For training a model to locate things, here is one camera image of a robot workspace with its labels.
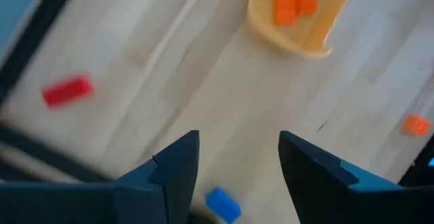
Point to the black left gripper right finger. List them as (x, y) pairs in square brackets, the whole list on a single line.
[(339, 200)]

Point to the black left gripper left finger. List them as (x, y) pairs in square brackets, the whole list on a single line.
[(118, 203)]

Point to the blue toy brick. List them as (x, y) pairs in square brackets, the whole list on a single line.
[(222, 205)]

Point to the red eight-stud toy brick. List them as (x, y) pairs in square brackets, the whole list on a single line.
[(68, 91)]

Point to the yellow plastic bin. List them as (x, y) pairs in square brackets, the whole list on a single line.
[(305, 37)]

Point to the orange four-stud toy brick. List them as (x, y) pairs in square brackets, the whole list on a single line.
[(417, 125)]

